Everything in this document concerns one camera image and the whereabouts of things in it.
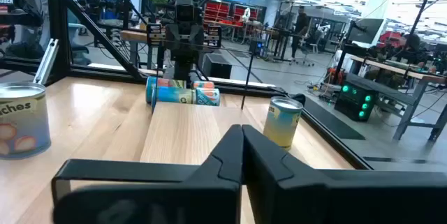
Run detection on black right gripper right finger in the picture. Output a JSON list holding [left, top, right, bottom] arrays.
[[243, 124, 447, 224]]

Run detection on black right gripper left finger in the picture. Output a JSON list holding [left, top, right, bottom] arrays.
[[52, 124, 244, 224]]

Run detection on tomatoes label food can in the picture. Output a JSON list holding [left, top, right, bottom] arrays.
[[145, 76, 188, 103]]

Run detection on white red green food can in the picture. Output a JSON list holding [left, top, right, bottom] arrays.
[[191, 80, 216, 90]]

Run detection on white carrot picture food can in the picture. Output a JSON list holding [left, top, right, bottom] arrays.
[[194, 87, 221, 107]]

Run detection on peaches label food can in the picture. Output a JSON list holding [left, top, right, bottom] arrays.
[[0, 82, 52, 160]]

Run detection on red storage bin rack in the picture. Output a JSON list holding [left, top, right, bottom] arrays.
[[233, 3, 260, 22], [203, 0, 232, 27]]

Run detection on black box on floor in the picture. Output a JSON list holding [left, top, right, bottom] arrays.
[[201, 52, 233, 80]]

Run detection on wooden work table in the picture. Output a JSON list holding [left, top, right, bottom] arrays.
[[119, 29, 156, 68]]

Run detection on yellow and blue food can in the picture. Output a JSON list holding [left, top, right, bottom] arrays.
[[262, 96, 304, 151]]

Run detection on black computer with green fans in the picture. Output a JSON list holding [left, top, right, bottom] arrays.
[[333, 82, 381, 123]]

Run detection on blue-grey office chair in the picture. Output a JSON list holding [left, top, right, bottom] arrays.
[[68, 22, 92, 66]]

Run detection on person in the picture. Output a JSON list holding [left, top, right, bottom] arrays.
[[400, 33, 425, 65], [291, 5, 311, 60]]

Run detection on grey metal bench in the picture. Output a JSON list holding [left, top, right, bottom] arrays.
[[344, 73, 447, 143]]

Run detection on silver aluminium bar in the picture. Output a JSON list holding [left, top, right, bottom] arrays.
[[32, 38, 60, 86]]

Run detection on wooden desk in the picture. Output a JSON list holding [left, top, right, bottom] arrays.
[[349, 54, 447, 86]]

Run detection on black Trossen labelled device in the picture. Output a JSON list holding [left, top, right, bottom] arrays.
[[0, 0, 45, 61]]

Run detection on black monitor on stand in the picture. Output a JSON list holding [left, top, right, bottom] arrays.
[[346, 17, 385, 45]]

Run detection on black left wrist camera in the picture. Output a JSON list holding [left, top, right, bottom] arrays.
[[173, 0, 204, 25]]

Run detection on black table frame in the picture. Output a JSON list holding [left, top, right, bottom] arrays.
[[0, 0, 373, 171]]

